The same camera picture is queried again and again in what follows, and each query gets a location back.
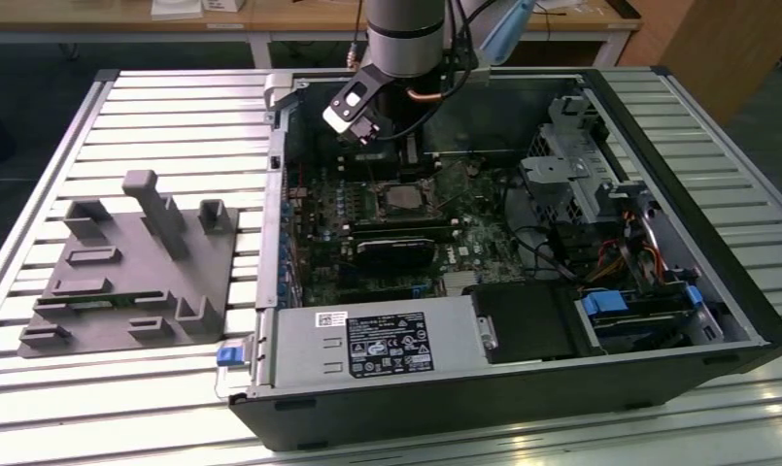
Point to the blue plug connector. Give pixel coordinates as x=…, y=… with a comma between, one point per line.
x=231, y=354

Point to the black optical drive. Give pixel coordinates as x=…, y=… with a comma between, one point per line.
x=534, y=320

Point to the wooden cabinet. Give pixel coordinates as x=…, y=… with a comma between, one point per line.
x=708, y=48

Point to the black connector block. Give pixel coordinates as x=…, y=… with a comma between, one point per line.
x=378, y=162

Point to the black open PC case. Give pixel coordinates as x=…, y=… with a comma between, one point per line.
x=494, y=412

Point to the white box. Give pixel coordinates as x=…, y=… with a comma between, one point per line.
x=177, y=9

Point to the blue disk carrier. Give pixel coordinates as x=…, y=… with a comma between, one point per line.
x=605, y=302

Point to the grey plastic bracket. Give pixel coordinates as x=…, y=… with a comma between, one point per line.
x=574, y=110

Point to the grey parts rack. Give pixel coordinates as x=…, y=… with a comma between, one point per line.
x=139, y=272

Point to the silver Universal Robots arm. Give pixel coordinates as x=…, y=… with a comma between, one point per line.
x=404, y=39

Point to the green motherboard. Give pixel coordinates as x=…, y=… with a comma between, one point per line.
x=475, y=242

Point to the silver CPU plate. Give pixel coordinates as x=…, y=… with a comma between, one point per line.
x=406, y=196

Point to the grey case latch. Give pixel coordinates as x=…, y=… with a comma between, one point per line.
x=278, y=89

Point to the black graphics card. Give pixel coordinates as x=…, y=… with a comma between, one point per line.
x=394, y=250

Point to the CPU socket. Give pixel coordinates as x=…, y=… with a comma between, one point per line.
x=383, y=213

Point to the grey metal drive cage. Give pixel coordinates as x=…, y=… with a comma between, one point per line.
x=559, y=184

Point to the black RAM stick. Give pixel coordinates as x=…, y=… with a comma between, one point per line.
x=400, y=224

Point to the grey power supply with label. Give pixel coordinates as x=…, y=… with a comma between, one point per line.
x=300, y=340

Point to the small silver heat sink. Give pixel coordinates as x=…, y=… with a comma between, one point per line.
x=461, y=282

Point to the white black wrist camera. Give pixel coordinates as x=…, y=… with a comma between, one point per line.
x=355, y=102

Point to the blue plastic latch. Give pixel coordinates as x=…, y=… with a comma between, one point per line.
x=693, y=298

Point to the wooden desk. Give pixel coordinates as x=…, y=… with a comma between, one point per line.
x=287, y=22

